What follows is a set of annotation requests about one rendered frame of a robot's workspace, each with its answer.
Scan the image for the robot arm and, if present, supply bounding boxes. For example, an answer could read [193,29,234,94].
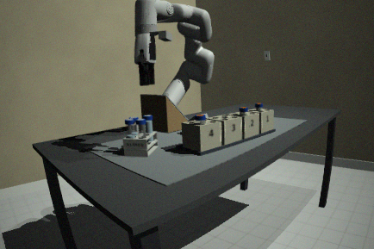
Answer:
[135,0,215,106]

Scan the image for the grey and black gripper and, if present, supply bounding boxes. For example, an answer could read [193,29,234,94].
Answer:
[134,32,157,86]

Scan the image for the cream bucket adapter with holes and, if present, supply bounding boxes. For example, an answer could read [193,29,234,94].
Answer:
[248,109,273,134]
[182,120,221,152]
[206,115,242,145]
[227,112,259,139]

